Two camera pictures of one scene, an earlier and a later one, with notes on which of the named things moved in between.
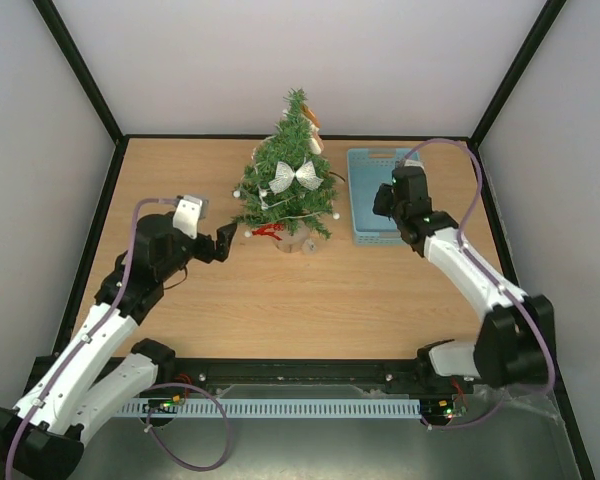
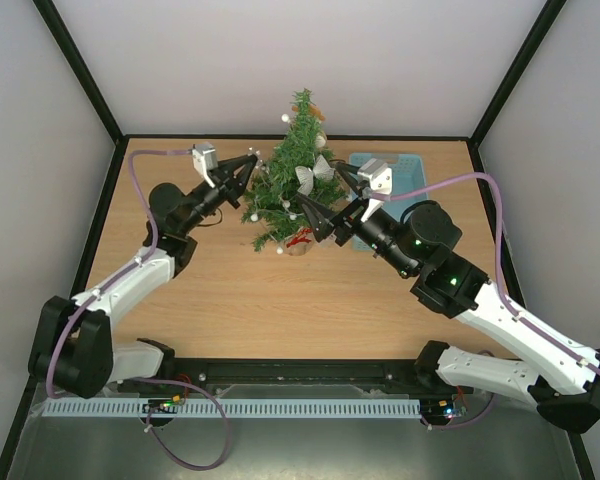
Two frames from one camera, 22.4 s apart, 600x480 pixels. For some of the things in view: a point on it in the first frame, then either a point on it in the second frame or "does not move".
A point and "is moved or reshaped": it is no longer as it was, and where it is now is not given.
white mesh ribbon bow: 284,175 -> 305,175
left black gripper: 222,244 -> 230,185
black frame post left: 81,68 does not move
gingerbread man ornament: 316,144 -> 313,109
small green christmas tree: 289,183 is moved or reshaped
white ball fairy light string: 265,207 -> 259,167
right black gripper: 383,201 -> 346,220
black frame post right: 546,19 does not move
